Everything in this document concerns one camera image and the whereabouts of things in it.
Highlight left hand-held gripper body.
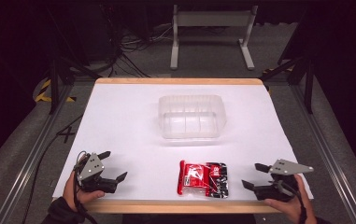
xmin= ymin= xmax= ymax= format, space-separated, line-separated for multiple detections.
xmin=74 ymin=151 xmax=120 ymax=194

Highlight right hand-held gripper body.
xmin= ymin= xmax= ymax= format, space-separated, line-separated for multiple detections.
xmin=254 ymin=159 xmax=315 ymax=202

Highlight red snack packet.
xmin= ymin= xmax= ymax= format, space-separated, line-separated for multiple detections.
xmin=178 ymin=160 xmax=230 ymax=200

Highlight clear plastic container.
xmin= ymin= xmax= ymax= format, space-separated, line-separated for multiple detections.
xmin=157 ymin=94 xmax=228 ymax=140

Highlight person's left hand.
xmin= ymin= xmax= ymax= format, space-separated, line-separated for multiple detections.
xmin=62 ymin=170 xmax=106 ymax=213

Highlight person's right hand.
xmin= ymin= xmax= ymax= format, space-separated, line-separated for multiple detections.
xmin=263 ymin=173 xmax=319 ymax=224

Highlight black tape cross mark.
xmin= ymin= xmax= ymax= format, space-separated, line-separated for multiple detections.
xmin=56 ymin=126 xmax=77 ymax=145

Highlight yellow black hazard tape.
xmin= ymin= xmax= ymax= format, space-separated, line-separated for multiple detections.
xmin=34 ymin=78 xmax=78 ymax=104

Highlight black metal stand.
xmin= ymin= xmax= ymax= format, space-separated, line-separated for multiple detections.
xmin=260 ymin=55 xmax=316 ymax=115
xmin=45 ymin=5 xmax=103 ymax=116

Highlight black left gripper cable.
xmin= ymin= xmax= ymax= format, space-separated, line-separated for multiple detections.
xmin=72 ymin=150 xmax=99 ymax=224

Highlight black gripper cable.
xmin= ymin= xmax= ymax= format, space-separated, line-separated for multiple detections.
xmin=278 ymin=178 xmax=308 ymax=224
xmin=72 ymin=150 xmax=99 ymax=224

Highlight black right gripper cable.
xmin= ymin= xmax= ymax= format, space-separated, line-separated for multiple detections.
xmin=278 ymin=178 xmax=308 ymax=224

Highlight aluminium floor rail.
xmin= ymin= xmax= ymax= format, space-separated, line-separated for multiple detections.
xmin=0 ymin=83 xmax=75 ymax=224
xmin=290 ymin=83 xmax=356 ymax=224

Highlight black floor cable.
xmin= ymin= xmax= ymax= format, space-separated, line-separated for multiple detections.
xmin=21 ymin=114 xmax=84 ymax=224

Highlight bundle of floor cables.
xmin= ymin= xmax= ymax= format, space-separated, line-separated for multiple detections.
xmin=99 ymin=4 xmax=175 ymax=78

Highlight white metal stand frame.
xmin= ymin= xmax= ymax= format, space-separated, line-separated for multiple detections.
xmin=169 ymin=4 xmax=260 ymax=71

